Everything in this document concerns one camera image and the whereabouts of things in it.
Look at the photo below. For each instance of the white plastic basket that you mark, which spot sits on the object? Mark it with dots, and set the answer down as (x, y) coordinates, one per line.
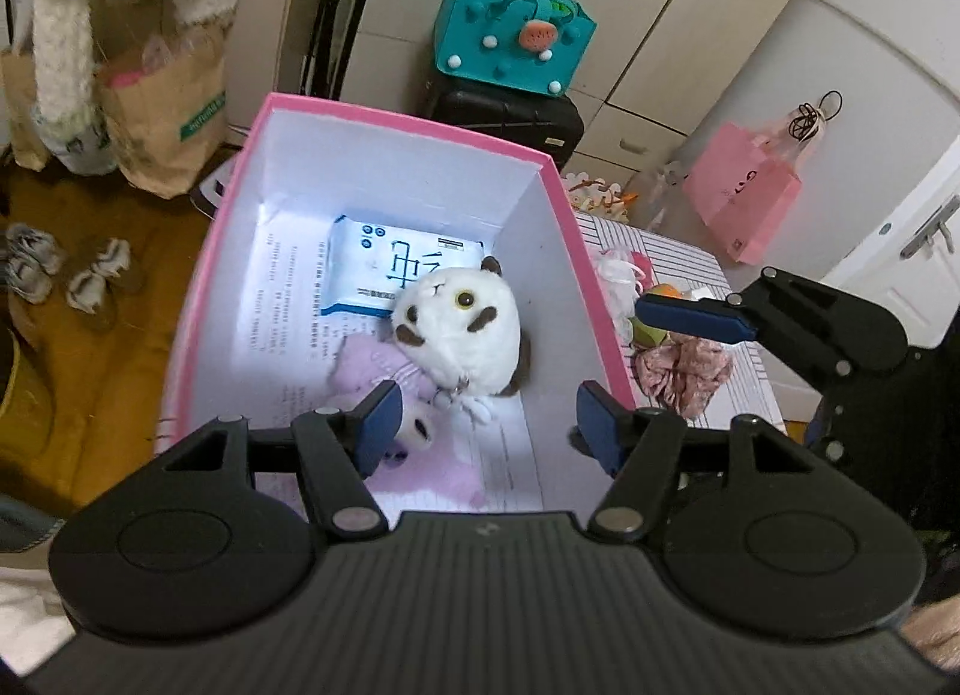
(210, 192)

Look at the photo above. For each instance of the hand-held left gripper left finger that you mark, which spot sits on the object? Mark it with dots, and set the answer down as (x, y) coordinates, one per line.
(379, 425)

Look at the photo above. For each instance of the pink cardboard box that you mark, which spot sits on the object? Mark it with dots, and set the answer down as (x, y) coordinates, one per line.
(187, 335)

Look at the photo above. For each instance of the pink floral fabric scrunchie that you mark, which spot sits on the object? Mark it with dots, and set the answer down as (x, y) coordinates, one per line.
(686, 372)

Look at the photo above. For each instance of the printed paper sheet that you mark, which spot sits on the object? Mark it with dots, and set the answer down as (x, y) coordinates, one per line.
(285, 320)

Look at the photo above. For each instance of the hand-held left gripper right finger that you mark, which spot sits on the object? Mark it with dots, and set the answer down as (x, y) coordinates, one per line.
(600, 432)

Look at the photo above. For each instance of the white door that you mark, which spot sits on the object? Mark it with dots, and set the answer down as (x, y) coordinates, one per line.
(885, 282)

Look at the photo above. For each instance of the striped tablecloth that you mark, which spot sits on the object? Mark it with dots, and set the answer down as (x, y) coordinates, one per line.
(697, 260)

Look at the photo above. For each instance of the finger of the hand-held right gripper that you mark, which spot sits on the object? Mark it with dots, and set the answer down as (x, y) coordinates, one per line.
(697, 316)

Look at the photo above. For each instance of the blue white wet wipes packet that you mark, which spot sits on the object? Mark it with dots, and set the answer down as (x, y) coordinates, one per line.
(367, 267)

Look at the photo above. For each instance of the black suitcase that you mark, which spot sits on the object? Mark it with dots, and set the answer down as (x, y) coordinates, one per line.
(510, 117)

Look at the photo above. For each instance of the white orange plastic package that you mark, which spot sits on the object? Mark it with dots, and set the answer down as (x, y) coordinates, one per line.
(592, 196)

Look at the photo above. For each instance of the purple plush toy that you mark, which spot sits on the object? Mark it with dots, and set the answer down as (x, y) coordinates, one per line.
(375, 365)

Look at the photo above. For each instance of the brown paper bag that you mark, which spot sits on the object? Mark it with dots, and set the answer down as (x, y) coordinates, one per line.
(22, 102)
(165, 117)

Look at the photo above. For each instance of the teal felt handbag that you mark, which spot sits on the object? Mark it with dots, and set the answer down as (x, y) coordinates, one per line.
(495, 27)

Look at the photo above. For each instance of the beige wardrobe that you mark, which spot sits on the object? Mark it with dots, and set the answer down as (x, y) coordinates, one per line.
(637, 5)

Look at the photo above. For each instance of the clear plastic bottle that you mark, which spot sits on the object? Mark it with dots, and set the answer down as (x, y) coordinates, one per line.
(656, 196)

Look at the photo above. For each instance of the pink paper bag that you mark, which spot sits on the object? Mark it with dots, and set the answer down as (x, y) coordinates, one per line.
(739, 200)

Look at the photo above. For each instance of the green orange plush toy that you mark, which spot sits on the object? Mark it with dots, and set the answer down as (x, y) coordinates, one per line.
(646, 336)

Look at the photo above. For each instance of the yellow basin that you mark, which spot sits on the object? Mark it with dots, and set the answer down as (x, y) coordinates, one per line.
(30, 395)

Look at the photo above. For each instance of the cream fleece pajamas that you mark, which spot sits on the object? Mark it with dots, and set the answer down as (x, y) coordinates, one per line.
(60, 50)

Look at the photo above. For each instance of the white panda plush toy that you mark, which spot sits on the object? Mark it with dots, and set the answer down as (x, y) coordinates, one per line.
(457, 342)

